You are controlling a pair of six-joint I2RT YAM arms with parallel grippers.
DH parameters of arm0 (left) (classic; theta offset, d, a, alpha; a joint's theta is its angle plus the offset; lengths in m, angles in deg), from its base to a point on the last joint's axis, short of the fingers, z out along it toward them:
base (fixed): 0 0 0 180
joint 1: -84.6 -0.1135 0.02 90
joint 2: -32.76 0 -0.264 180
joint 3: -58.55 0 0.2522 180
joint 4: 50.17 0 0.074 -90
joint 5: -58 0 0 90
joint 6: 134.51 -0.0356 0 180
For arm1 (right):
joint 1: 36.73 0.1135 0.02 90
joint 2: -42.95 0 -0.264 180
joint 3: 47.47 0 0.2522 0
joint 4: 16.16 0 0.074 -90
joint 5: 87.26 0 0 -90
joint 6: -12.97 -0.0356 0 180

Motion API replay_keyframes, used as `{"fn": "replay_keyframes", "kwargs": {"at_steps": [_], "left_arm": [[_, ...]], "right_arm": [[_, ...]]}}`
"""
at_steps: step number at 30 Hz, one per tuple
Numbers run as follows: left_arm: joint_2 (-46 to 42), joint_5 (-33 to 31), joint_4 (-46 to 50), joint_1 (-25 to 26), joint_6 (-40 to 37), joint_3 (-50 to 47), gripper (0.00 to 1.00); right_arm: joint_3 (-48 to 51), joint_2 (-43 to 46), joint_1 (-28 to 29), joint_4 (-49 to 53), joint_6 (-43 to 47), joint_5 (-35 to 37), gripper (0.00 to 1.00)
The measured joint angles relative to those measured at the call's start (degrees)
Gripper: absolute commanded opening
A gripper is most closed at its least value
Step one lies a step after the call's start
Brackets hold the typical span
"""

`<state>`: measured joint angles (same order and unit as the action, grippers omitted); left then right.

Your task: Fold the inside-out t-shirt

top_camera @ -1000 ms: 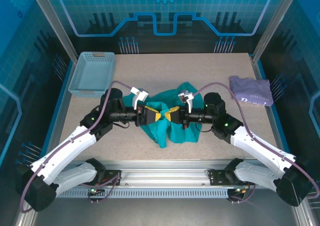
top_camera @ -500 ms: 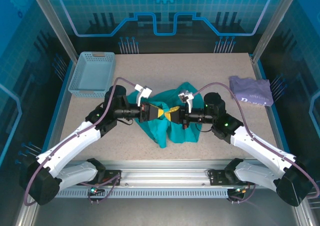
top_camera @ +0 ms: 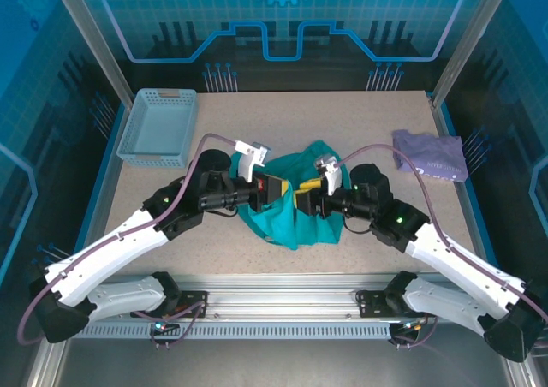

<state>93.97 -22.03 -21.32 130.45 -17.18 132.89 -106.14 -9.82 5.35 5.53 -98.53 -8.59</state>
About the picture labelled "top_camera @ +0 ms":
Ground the teal t-shirt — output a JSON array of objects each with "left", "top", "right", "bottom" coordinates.
[{"left": 230, "top": 140, "right": 346, "bottom": 251}]

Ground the folded purple t-shirt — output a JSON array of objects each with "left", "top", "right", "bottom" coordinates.
[{"left": 392, "top": 128, "right": 470, "bottom": 183}]

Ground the light blue plastic basket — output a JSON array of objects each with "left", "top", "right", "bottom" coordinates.
[{"left": 116, "top": 87, "right": 200, "bottom": 169}]

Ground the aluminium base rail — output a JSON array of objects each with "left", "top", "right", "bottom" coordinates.
[{"left": 106, "top": 273, "right": 433, "bottom": 319}]

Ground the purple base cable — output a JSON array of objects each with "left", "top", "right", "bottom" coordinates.
[
  {"left": 148, "top": 295, "right": 210, "bottom": 350},
  {"left": 391, "top": 313, "right": 440, "bottom": 349}
]

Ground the slotted grey cable duct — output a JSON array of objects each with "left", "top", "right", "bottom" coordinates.
[{"left": 85, "top": 321, "right": 393, "bottom": 341}]

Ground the aluminium frame post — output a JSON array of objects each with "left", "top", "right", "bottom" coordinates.
[
  {"left": 45, "top": 0, "right": 134, "bottom": 108},
  {"left": 430, "top": 0, "right": 518, "bottom": 110}
]

